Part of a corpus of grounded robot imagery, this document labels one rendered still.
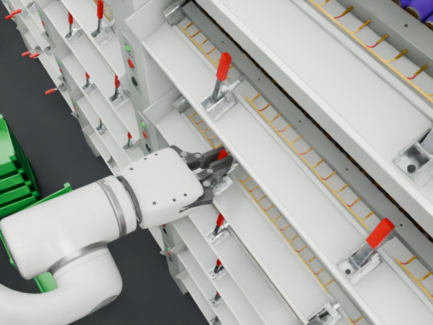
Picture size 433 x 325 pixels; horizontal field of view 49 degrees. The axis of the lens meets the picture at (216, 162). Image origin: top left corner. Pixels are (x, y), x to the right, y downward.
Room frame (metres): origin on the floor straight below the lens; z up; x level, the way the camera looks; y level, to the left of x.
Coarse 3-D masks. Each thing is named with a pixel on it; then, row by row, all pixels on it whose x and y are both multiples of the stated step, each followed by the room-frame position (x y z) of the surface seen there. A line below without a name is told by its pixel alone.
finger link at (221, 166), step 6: (228, 156) 0.42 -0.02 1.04; (216, 162) 0.40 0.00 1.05; (222, 162) 0.41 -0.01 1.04; (228, 162) 0.41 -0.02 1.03; (216, 168) 0.40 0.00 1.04; (222, 168) 0.40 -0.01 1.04; (228, 168) 0.40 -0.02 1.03; (216, 174) 0.39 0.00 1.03; (222, 174) 0.40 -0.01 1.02; (204, 180) 0.37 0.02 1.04; (210, 180) 0.37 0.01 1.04; (204, 186) 0.36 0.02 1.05
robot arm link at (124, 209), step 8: (112, 176) 0.35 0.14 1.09; (104, 184) 0.33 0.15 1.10; (112, 184) 0.33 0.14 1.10; (120, 184) 0.33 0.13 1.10; (112, 192) 0.32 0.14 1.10; (120, 192) 0.32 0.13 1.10; (128, 192) 0.33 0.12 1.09; (112, 200) 0.31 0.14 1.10; (120, 200) 0.31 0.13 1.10; (128, 200) 0.31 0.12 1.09; (120, 208) 0.30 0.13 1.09; (128, 208) 0.30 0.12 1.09; (120, 216) 0.29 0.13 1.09; (128, 216) 0.30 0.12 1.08; (136, 216) 0.31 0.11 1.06; (120, 224) 0.29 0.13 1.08; (128, 224) 0.29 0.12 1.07; (136, 224) 0.29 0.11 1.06; (120, 232) 0.28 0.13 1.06; (128, 232) 0.29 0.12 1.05
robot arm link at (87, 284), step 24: (72, 264) 0.22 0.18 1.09; (96, 264) 0.23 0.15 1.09; (0, 288) 0.18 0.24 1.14; (72, 288) 0.19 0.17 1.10; (96, 288) 0.20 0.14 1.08; (120, 288) 0.21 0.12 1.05; (0, 312) 0.15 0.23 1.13; (24, 312) 0.16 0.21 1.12; (48, 312) 0.16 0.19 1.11; (72, 312) 0.17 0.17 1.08
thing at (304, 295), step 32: (160, 128) 0.54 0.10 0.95; (224, 192) 0.40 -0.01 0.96; (256, 192) 0.40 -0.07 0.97; (256, 224) 0.34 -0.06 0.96; (288, 224) 0.34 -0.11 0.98; (256, 256) 0.29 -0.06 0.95; (288, 256) 0.29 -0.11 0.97; (288, 288) 0.24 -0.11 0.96; (320, 288) 0.24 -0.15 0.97; (352, 320) 0.19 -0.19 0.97
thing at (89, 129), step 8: (88, 128) 1.14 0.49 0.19; (96, 136) 1.13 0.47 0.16; (96, 144) 1.09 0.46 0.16; (104, 152) 1.05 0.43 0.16; (104, 160) 1.02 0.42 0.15; (112, 160) 1.00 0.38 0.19; (112, 168) 0.98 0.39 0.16; (152, 232) 0.72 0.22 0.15; (160, 232) 0.72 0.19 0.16; (160, 240) 0.69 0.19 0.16
